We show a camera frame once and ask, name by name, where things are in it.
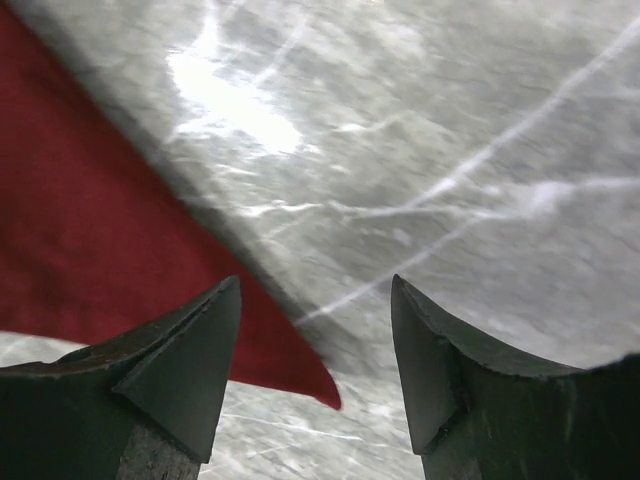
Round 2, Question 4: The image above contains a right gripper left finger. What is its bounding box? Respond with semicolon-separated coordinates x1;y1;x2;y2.
1;277;241;479

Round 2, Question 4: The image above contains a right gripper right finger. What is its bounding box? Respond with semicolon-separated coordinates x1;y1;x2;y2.
391;277;639;479

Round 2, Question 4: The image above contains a dark red t-shirt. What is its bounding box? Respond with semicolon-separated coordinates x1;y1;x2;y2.
1;7;341;408

